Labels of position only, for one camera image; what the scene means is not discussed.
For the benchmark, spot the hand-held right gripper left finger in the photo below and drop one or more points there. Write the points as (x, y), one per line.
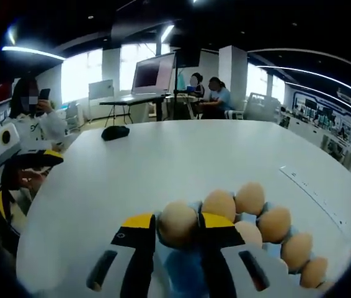
(138, 236)

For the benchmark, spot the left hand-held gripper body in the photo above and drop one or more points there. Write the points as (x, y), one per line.
(6, 138)

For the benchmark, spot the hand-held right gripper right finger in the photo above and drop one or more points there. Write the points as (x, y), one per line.
(219, 236)

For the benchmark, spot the single brown egg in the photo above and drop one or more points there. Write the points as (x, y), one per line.
(177, 223)

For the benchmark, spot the blue egg tray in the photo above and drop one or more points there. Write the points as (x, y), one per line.
(181, 270)

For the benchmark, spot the group of brown eggs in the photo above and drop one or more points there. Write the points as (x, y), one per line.
(274, 225)

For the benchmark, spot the person's left hand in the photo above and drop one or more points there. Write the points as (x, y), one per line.
(33, 178)

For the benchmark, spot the black phone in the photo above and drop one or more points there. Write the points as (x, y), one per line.
(45, 94)

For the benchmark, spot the black pouch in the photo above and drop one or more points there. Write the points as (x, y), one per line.
(115, 133)

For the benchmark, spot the white table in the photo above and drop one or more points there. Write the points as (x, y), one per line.
(178, 161)

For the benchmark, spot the whiteboard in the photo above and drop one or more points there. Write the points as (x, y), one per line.
(101, 89)

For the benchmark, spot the grey desk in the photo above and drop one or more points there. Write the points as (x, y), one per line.
(129, 99)

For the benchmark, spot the large monitor screen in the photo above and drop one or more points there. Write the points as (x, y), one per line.
(150, 74)

